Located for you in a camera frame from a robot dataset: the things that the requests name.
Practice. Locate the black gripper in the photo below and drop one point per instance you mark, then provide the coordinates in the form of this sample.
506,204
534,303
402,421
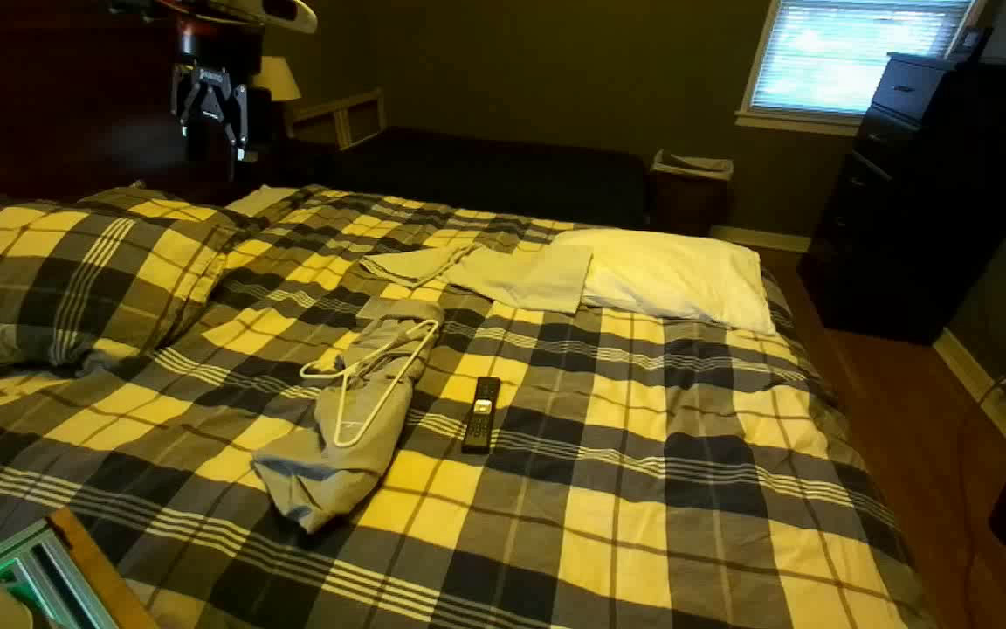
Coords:
213,48

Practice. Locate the yellow black plaid duvet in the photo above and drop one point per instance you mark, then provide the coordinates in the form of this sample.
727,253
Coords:
645,467

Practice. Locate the wooden shelf crate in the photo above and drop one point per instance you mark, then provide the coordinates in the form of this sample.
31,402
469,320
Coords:
340,122

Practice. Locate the dark wooden headboard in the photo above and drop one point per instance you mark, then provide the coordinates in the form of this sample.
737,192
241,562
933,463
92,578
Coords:
37,105

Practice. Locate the yellow black plaid pillow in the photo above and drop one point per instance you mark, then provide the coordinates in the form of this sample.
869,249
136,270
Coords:
60,281

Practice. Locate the white plastic clothes hanger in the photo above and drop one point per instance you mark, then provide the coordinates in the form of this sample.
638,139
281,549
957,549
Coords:
391,386

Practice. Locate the beige folded cloth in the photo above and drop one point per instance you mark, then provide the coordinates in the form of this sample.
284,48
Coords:
513,281

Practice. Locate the grey garment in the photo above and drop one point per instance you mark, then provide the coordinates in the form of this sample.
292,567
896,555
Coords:
316,467

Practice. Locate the black remote control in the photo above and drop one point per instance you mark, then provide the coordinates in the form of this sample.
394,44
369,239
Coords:
482,414

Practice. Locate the wooden board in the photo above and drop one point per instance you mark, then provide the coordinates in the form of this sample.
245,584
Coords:
103,573

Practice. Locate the white pillow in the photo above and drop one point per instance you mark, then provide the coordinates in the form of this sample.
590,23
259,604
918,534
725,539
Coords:
680,281

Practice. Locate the black dresser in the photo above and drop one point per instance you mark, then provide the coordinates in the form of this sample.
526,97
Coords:
933,196

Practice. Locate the small black object on dresser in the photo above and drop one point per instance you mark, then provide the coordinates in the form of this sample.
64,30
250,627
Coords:
971,44

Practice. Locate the green metal frame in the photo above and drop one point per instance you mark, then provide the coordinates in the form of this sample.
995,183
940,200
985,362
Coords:
31,578

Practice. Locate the bright window with white frame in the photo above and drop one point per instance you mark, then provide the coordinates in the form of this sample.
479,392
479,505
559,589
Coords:
839,56

